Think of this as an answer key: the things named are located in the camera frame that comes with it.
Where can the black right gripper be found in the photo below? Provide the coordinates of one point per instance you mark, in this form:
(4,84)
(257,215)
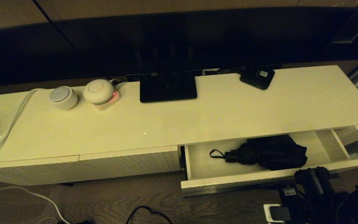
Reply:
(298,208)

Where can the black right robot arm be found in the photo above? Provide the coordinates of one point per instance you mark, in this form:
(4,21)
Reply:
(315,183)

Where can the white TV cabinet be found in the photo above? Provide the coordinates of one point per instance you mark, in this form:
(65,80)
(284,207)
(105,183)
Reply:
(135,124)

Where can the white speaker with grey top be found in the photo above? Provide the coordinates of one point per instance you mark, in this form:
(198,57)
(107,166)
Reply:
(63,99)

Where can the white cabinet drawer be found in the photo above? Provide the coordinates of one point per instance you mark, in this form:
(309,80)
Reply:
(204,165)

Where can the white ribbed cabinet door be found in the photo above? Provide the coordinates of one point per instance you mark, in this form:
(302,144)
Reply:
(129,163)
(26,172)

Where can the white round dome device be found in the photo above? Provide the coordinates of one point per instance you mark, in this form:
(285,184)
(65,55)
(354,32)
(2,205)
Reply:
(98,91)

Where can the black umbrella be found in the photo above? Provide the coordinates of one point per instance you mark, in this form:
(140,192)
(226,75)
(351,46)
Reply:
(272,152)

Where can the black flat television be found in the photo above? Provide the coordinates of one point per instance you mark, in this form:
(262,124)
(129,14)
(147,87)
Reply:
(166,40)

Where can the black box with white label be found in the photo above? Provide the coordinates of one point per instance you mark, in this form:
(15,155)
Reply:
(255,78)

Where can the white power strip red light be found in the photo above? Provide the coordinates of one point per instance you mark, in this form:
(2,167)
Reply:
(112,102)

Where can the black television base plate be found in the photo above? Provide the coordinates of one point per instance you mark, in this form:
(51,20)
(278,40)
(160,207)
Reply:
(168,88)

